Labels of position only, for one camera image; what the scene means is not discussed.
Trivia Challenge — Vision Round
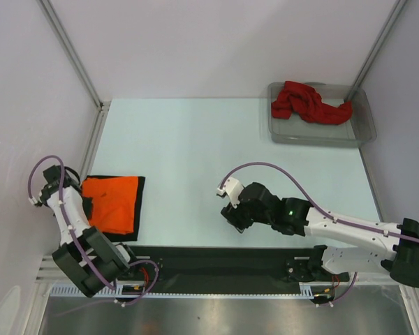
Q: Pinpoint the orange t-shirt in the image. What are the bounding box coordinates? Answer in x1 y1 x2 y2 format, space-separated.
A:
80 176 140 235

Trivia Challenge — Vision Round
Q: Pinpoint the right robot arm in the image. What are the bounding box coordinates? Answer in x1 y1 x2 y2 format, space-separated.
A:
216 178 419 288

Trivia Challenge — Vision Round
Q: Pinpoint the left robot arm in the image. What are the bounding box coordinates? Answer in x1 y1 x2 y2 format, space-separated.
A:
38 165 140 297

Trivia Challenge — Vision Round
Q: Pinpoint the folded black t-shirt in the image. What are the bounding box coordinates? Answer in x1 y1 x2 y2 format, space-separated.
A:
85 174 147 242

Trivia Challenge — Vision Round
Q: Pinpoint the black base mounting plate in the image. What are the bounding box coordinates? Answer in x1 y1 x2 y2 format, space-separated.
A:
119 246 350 293

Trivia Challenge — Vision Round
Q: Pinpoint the red t-shirt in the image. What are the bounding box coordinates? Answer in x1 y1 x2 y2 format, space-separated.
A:
271 81 353 126

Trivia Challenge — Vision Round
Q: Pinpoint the clear plastic bin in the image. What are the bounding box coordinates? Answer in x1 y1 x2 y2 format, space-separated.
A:
267 81 376 148

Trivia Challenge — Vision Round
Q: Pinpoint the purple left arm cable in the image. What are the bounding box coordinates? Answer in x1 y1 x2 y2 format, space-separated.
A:
27 155 160 297

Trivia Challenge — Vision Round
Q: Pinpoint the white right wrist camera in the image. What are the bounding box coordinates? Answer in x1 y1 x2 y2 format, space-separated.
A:
216 177 244 208

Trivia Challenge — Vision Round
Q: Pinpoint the white slotted cable duct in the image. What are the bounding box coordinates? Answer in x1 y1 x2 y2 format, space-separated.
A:
49 283 331 301

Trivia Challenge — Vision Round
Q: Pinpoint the left aluminium corner post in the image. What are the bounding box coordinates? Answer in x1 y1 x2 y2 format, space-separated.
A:
36 0 103 110

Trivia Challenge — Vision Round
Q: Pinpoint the aluminium corner post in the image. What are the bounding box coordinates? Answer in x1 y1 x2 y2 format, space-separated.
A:
346 0 411 100
36 0 103 110

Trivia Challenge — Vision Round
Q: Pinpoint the right aluminium corner post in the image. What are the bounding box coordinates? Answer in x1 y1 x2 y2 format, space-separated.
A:
346 0 411 100

